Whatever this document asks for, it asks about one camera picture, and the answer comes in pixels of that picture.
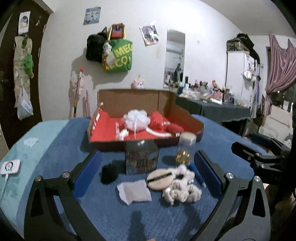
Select green tote bag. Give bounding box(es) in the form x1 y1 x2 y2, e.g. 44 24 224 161
102 39 133 73

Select green plush frog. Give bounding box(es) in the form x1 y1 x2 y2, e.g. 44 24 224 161
23 54 34 78

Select dark reflective box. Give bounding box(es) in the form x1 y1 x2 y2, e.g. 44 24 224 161
125 140 159 175

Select photo poster on wall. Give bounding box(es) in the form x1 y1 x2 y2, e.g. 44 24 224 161
139 25 159 46

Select cardboard box red interior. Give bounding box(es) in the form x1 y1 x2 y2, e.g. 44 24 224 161
87 89 204 152

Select white paper sachet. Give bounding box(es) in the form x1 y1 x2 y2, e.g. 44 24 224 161
117 180 152 205

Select white tissue wad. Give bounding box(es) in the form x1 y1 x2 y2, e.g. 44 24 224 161
115 128 129 141

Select hanging plastic bag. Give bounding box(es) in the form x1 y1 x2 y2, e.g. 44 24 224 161
15 86 34 121

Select dark wooden door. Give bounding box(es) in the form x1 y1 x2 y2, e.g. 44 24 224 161
1 1 49 148

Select blue towel blanket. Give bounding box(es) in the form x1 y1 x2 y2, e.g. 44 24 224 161
1 116 264 240

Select wall mirror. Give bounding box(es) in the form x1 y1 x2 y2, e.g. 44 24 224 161
163 29 185 89

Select red mesh loofah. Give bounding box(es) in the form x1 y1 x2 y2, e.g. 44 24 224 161
149 111 164 131

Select white mesh bath loofah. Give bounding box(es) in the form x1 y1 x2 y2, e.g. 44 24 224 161
121 109 151 137

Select dark cloth side table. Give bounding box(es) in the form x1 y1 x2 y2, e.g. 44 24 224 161
176 95 250 124

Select pink curtain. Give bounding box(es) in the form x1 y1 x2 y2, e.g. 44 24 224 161
264 34 296 95

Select white wardrobe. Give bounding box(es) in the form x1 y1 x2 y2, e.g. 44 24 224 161
226 51 259 108

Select white charger puck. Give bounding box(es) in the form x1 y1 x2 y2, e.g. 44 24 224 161
1 159 21 175

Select pink plush bear keychain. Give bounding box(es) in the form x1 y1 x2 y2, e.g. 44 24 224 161
131 79 145 89

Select red framed picture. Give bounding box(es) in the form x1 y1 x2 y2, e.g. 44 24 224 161
110 23 125 39

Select clear jar gold beads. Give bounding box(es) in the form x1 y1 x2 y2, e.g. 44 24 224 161
175 132 197 166

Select orange tipped stick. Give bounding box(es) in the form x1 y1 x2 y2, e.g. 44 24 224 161
73 67 83 118

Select black pompom ball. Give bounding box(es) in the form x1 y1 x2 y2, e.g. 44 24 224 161
101 164 118 185

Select round beige powder puff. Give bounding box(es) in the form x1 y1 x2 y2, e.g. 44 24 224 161
146 169 174 191

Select black backpack on wall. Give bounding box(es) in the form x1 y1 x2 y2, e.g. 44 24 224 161
86 27 107 63

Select pink plush toy on wall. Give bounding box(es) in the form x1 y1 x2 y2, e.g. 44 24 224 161
70 70 85 96

